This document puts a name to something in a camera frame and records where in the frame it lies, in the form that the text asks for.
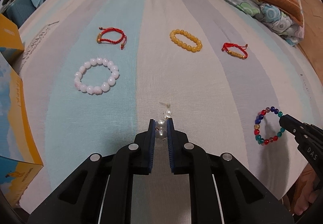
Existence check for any floral blue quilt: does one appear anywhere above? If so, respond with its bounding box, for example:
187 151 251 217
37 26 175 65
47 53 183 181
225 0 304 46

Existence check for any white pink bead bracelet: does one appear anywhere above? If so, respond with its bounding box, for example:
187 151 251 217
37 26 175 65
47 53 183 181
73 56 121 95

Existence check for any white pearl earring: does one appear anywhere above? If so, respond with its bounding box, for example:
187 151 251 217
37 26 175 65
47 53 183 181
155 103 172 140

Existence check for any yellow bead bracelet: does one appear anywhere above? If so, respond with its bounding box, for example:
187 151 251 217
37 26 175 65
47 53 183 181
169 29 203 53

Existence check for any multicolour bead bracelet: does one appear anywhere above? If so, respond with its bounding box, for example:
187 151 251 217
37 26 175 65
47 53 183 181
253 106 286 146

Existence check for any teal hard suitcase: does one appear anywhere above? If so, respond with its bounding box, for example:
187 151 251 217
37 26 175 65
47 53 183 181
1 0 46 28

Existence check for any red cord bracelet gold charm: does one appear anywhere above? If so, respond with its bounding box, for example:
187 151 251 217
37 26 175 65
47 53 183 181
96 27 128 50

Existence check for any person's right hand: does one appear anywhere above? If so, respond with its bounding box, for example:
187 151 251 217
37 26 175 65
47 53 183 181
291 164 320 215

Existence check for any striped bed sheet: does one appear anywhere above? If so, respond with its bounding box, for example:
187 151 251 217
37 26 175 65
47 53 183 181
15 0 322 211

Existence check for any white and blue cardboard box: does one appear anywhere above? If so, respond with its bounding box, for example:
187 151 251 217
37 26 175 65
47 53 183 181
1 15 43 207

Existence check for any small red cord bracelet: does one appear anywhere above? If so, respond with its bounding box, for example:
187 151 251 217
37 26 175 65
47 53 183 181
221 42 249 60

